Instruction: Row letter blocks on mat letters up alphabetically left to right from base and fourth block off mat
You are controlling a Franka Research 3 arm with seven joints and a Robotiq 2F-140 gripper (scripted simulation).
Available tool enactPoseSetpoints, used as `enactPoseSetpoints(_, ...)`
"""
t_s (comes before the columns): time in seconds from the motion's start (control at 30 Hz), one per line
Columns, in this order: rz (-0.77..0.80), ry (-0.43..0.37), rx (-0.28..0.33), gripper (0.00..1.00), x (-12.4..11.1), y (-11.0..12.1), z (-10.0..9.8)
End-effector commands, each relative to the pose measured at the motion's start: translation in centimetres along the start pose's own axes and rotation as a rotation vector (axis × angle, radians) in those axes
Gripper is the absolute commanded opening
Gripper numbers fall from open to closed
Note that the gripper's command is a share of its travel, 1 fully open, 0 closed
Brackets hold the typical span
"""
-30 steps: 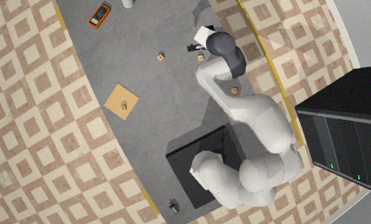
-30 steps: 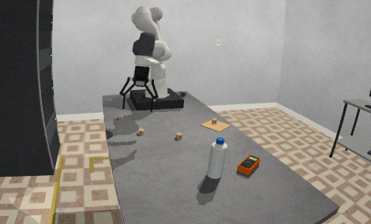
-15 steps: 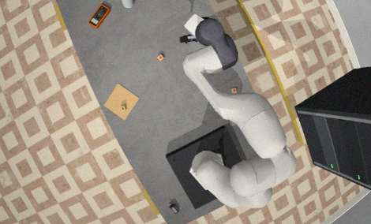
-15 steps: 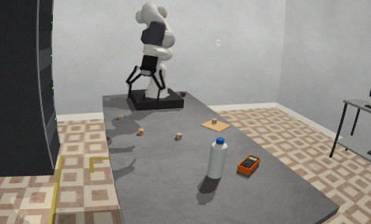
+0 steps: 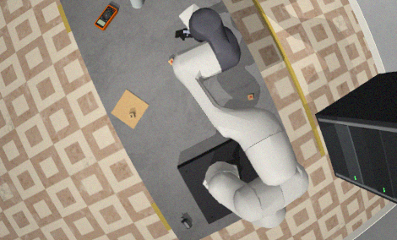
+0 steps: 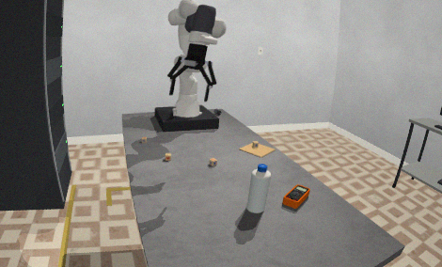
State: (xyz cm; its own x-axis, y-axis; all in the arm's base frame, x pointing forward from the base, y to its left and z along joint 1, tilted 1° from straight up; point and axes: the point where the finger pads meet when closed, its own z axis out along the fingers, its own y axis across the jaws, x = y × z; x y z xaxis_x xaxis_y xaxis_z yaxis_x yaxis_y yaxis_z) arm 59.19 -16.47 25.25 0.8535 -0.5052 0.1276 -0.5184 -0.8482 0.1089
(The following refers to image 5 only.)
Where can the orange multimeter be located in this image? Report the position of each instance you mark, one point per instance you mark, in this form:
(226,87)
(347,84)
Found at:
(106,17)

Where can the white bottle with blue cap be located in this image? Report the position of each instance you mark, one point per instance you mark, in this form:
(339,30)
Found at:
(137,3)

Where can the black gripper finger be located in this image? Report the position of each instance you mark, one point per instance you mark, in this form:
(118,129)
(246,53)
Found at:
(181,33)

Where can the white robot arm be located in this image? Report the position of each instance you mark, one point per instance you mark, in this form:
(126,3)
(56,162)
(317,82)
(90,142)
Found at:
(258,131)

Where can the orange mat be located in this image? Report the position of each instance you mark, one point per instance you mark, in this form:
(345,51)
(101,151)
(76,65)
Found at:
(127,104)

